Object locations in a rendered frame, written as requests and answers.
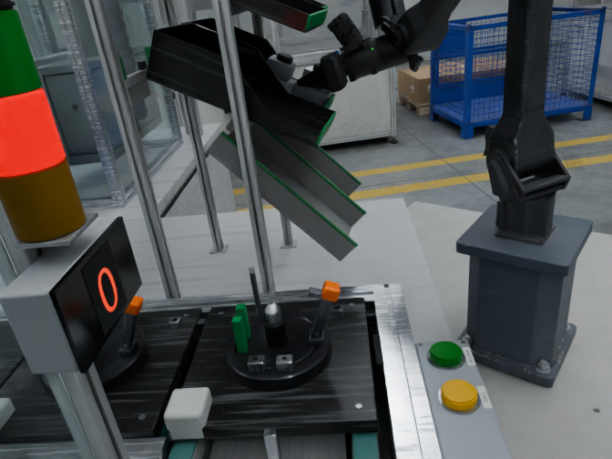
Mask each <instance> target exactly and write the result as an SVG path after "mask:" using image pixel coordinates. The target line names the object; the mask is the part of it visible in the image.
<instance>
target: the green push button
mask: <svg viewBox="0 0 612 459"><path fill-rule="evenodd" d="M430 358H431V360H432V361H433V362H434V363H435V364H437V365H440V366H443V367H454V366H456V365H458V364H459V363H460V362H461V361H462V359H463V351H462V349H461V348H460V347H459V346H458V345H457V344H455V343H453V342H447V341H442V342H437V343H435V344H433V345H432V346H431V348H430Z"/></svg>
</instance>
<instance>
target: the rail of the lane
mask: <svg viewBox="0 0 612 459"><path fill-rule="evenodd" d="M372 290H373V297H374V307H375V322H376V334H374V335H373V336H372V345H373V352H374V360H375V367H376V373H377V374H380V375H381V381H382V394H383V401H384V408H385V415H386V422H387V429H388V436H389V444H390V450H391V458H392V459H442V456H441V452H440V448H439V444H438V441H437V436H436V432H435V429H434V421H433V417H432V414H431V410H430V406H429V402H428V398H427V394H426V390H425V387H424V382H423V376H422V372H421V368H420V363H419V360H418V356H417V352H416V349H415V344H414V340H413V334H412V330H411V325H410V322H409V318H408V314H407V310H406V306H405V302H404V298H403V292H402V287H401V283H400V282H394V283H381V284H373V285H372Z"/></svg>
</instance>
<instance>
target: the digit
mask: <svg viewBox="0 0 612 459"><path fill-rule="evenodd" d="M82 272H83V275H84V278H85V281H86V283H87V287H88V290H89V293H90V295H91V298H92V301H93V303H94V306H95V308H96V311H97V316H98V318H99V321H100V323H101V326H102V329H103V332H104V334H105V336H106V334H107V332H108V331H109V329H110V327H111V326H112V324H113V323H114V321H115V320H116V318H117V316H118V315H119V314H120V312H121V311H122V309H123V308H124V306H125V304H126V303H127V301H128V300H127V297H126V294H125V292H124V289H123V286H122V282H121V279H120V277H119V274H118V271H117V266H116V263H115V260H114V257H113V254H112V251H111V249H110V246H109V242H108V241H107V242H106V243H105V244H104V245H103V247H102V248H101V249H100V250H99V251H98V252H97V254H96V255H95V256H94V257H93V258H92V259H91V261H90V262H89V263H88V264H87V265H86V266H85V268H84V269H82Z"/></svg>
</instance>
